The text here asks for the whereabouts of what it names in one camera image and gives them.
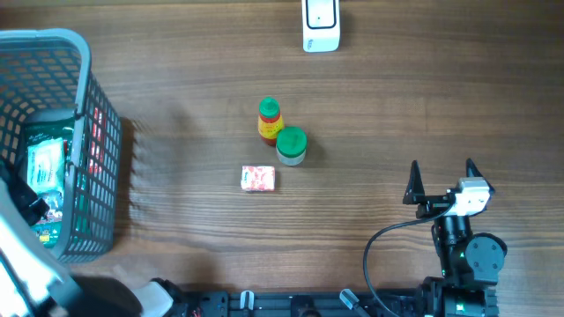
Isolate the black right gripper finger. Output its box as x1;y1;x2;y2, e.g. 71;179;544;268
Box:
404;160;425;197
465;158;495;194

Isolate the green lid jar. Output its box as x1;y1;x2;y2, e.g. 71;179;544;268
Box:
276;127;308;166

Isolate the red sauce bottle green cap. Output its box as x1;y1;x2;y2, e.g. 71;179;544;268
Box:
257;97;285;146

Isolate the red white small box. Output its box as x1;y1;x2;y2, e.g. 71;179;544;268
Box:
241;166;276;192

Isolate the green glove package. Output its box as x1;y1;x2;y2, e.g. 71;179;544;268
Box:
26;118;74;248

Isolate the teal wipes packet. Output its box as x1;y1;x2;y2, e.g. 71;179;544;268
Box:
26;138;65;194

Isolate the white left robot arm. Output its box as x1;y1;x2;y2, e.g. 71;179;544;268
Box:
1;160;174;317

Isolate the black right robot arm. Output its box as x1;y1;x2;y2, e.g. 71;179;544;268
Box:
403;159;508;316

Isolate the white barcode scanner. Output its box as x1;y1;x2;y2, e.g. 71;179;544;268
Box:
301;0;341;53

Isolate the grey plastic basket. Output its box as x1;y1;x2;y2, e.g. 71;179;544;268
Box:
1;28;122;263

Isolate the black right camera cable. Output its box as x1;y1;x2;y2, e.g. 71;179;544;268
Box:
362;206;455;317

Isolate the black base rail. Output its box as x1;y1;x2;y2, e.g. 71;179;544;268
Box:
175;288;500;317

